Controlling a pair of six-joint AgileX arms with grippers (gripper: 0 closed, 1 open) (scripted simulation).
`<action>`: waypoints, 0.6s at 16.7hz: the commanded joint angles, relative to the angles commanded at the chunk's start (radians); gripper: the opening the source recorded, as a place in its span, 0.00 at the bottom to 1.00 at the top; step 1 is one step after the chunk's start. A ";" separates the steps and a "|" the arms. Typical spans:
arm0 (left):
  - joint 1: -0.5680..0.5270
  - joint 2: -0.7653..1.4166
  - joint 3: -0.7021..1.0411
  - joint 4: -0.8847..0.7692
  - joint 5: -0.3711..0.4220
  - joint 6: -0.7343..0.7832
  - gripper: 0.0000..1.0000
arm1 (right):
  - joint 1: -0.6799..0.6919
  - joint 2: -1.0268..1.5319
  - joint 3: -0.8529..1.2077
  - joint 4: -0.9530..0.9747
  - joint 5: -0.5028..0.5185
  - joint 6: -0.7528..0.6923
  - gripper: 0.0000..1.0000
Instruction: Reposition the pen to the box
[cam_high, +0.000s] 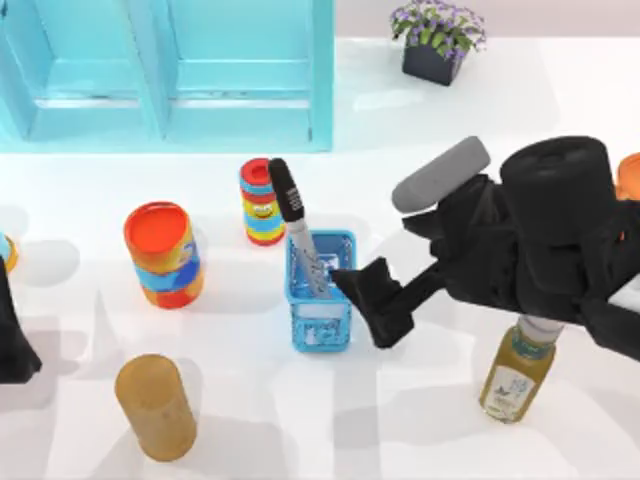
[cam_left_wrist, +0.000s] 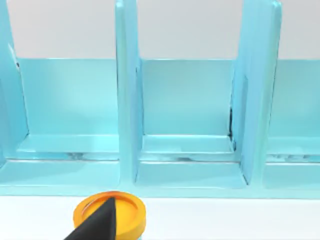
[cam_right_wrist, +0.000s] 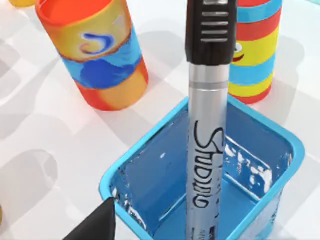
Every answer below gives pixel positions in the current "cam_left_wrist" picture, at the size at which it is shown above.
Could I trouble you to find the light blue rack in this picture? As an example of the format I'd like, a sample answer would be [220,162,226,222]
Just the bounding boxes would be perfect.
[0,0,320,198]

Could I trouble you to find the orange round cap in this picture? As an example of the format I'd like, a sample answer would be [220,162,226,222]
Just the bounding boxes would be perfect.
[73,191,148,239]

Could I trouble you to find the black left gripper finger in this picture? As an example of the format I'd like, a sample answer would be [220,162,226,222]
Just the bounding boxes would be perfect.
[62,196,118,240]

